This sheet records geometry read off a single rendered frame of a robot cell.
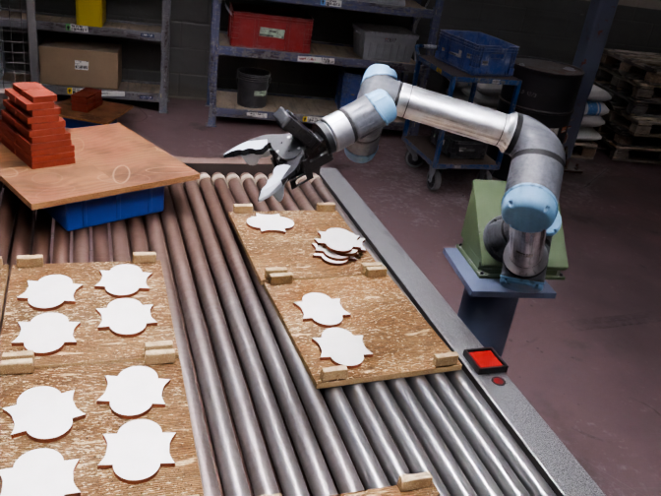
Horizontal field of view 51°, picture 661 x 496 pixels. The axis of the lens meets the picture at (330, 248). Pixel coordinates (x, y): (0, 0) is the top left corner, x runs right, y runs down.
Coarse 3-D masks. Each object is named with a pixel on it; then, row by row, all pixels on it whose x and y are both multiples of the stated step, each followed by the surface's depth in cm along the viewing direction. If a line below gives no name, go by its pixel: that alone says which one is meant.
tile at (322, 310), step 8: (304, 296) 170; (312, 296) 171; (320, 296) 171; (328, 296) 172; (296, 304) 167; (304, 304) 167; (312, 304) 167; (320, 304) 168; (328, 304) 168; (336, 304) 169; (304, 312) 164; (312, 312) 164; (320, 312) 165; (328, 312) 165; (336, 312) 166; (344, 312) 166; (304, 320) 162; (312, 320) 162; (320, 320) 162; (328, 320) 162; (336, 320) 163
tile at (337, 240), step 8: (320, 232) 196; (328, 232) 197; (336, 232) 198; (344, 232) 198; (320, 240) 192; (328, 240) 193; (336, 240) 193; (344, 240) 194; (352, 240) 195; (328, 248) 190; (336, 248) 189; (344, 248) 190; (352, 248) 192; (360, 248) 192
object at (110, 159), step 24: (0, 144) 206; (96, 144) 217; (120, 144) 219; (144, 144) 222; (0, 168) 191; (24, 168) 193; (48, 168) 195; (72, 168) 197; (96, 168) 199; (120, 168) 202; (144, 168) 204; (168, 168) 206; (24, 192) 179; (48, 192) 181; (72, 192) 183; (96, 192) 185; (120, 192) 190
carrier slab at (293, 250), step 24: (240, 216) 208; (288, 216) 213; (312, 216) 215; (336, 216) 218; (240, 240) 196; (264, 240) 196; (288, 240) 198; (312, 240) 200; (264, 264) 184; (288, 264) 186; (312, 264) 187; (360, 264) 191
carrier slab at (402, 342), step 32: (288, 288) 174; (320, 288) 176; (352, 288) 179; (384, 288) 181; (288, 320) 162; (352, 320) 165; (384, 320) 167; (416, 320) 169; (320, 352) 152; (384, 352) 155; (416, 352) 157; (320, 384) 143; (352, 384) 146
